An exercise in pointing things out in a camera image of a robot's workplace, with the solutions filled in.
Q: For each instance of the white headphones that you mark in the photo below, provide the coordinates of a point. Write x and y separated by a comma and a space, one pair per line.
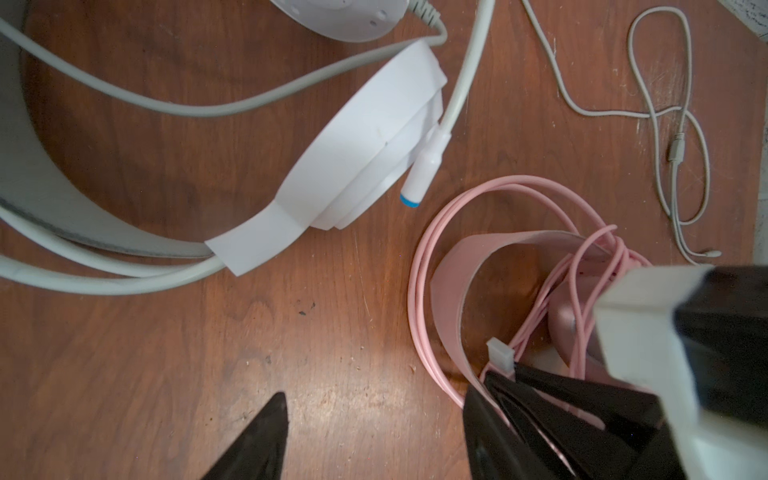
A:
394, 129

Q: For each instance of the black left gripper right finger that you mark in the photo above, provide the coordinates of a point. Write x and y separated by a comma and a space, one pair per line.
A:
493, 450

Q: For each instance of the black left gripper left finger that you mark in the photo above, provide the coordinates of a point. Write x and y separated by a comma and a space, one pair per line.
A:
259, 451

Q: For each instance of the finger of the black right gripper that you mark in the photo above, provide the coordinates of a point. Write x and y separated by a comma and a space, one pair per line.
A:
558, 438
623, 411

